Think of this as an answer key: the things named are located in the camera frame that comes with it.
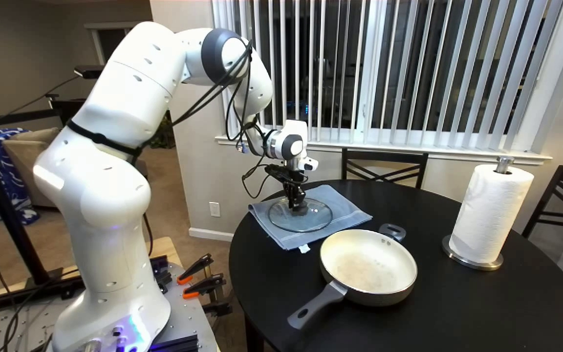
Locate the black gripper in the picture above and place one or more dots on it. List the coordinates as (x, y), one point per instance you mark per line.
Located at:
(284, 174)

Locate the glass lid with black knob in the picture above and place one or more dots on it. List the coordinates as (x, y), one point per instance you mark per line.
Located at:
(307, 219)

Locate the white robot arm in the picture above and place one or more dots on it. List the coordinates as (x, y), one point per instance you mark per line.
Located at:
(112, 196)

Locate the light blue folded cloth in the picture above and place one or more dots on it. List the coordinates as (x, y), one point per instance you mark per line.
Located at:
(346, 207)

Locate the black clamp with orange tips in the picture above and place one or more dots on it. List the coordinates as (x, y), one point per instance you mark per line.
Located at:
(204, 285)
(196, 266)

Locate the white window sill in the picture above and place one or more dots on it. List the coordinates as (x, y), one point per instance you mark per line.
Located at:
(424, 151)

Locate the black block on cart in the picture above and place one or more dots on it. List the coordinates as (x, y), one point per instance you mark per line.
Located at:
(161, 274)

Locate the robot mounting cart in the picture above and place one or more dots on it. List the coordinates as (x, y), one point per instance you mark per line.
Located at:
(190, 319)

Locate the white vertical window blinds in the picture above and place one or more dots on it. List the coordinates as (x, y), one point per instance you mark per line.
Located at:
(411, 64)

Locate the black and blue bar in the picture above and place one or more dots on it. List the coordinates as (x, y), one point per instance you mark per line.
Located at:
(176, 342)

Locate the metal paper towel holder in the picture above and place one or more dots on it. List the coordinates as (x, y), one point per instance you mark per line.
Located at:
(473, 262)

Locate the white paper towel roll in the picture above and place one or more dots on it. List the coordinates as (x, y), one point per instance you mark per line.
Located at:
(489, 207)

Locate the beige sofa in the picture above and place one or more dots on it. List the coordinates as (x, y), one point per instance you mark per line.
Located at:
(30, 149)

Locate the blue patterned blanket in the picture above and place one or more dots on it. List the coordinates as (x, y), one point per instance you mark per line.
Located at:
(16, 186)

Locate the black tripod stand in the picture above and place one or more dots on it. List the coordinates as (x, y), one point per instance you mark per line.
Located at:
(4, 205)

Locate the white wall outlet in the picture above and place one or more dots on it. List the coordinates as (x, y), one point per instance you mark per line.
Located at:
(213, 207)

